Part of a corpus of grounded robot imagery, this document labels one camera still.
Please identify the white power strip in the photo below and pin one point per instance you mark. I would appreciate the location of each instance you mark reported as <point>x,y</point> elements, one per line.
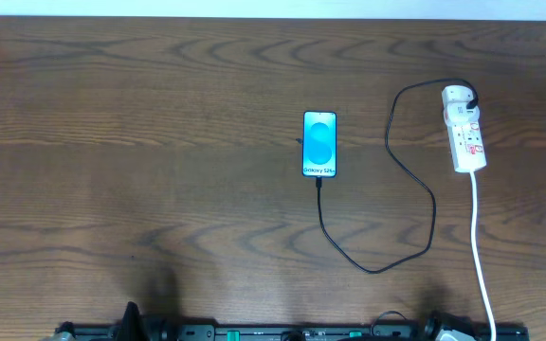
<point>465,137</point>

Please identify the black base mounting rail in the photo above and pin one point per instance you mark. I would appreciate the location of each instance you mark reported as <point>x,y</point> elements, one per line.
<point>389,330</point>

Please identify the white USB wall charger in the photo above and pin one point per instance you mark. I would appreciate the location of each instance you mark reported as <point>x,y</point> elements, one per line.
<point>460,94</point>

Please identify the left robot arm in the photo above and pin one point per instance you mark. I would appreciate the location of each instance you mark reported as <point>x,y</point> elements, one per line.
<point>133,326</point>

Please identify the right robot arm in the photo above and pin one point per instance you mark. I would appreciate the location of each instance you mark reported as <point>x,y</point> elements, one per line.
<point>442,326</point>

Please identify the blue Galaxy smartphone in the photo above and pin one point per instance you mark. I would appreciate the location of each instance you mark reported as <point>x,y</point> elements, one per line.
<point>319,144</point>

